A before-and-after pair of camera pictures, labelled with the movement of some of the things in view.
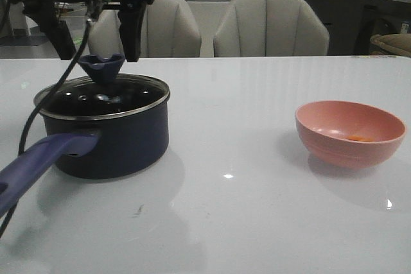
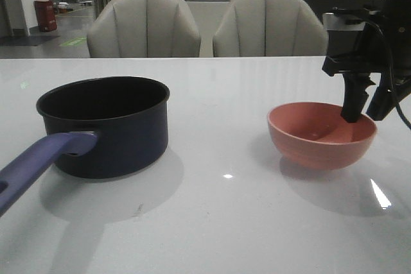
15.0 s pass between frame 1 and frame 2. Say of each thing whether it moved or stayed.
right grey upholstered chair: stayed
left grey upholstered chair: stayed
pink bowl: moved
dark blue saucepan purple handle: stayed
